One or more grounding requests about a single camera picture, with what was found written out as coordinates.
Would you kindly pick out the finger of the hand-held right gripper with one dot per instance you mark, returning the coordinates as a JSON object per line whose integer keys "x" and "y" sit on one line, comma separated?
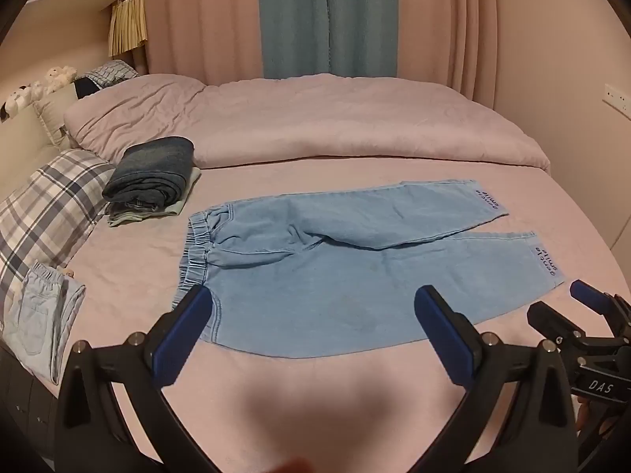
{"x": 549, "y": 322}
{"x": 589, "y": 295}

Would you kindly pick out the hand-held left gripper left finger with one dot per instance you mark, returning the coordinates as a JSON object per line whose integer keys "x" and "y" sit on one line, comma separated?
{"x": 180, "y": 336}

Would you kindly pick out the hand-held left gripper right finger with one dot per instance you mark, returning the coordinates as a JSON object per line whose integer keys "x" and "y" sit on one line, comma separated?
{"x": 446, "y": 336}

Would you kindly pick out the light blue denim pants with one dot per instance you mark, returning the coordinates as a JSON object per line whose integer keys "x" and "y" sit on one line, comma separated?
{"x": 320, "y": 295}

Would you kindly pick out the folded pale blue pants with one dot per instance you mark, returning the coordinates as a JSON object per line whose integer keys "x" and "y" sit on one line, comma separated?
{"x": 34, "y": 315}

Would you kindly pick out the folded dark denim pants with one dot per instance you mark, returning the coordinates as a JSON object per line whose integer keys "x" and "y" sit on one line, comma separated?
{"x": 148, "y": 167}

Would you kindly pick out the pink bed sheet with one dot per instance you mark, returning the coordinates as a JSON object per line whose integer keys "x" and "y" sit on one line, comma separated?
{"x": 123, "y": 266}

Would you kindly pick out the folded pale green cloth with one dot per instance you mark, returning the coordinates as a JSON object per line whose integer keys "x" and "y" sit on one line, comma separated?
{"x": 183, "y": 199}

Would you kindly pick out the dark bedside cabinet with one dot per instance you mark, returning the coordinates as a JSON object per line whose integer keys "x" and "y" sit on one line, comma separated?
{"x": 24, "y": 394}

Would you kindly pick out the large plaid pillow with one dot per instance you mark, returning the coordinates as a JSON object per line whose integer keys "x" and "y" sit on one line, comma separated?
{"x": 49, "y": 202}

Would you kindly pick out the pink duvet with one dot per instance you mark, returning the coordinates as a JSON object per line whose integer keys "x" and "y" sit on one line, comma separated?
{"x": 320, "y": 118}

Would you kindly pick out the small checked pillow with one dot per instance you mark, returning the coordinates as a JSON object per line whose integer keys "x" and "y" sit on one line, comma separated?
{"x": 111, "y": 73}

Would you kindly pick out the black and white plush toy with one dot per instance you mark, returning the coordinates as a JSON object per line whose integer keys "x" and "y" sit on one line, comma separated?
{"x": 19, "y": 99}

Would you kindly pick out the pink curtain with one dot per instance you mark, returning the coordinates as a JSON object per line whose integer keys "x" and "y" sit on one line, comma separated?
{"x": 197, "y": 19}
{"x": 443, "y": 24}

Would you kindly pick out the blue curtain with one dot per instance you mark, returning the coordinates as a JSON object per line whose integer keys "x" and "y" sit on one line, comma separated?
{"x": 325, "y": 15}

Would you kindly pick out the white wall socket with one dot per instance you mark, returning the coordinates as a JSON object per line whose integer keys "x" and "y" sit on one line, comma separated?
{"x": 618, "y": 101}

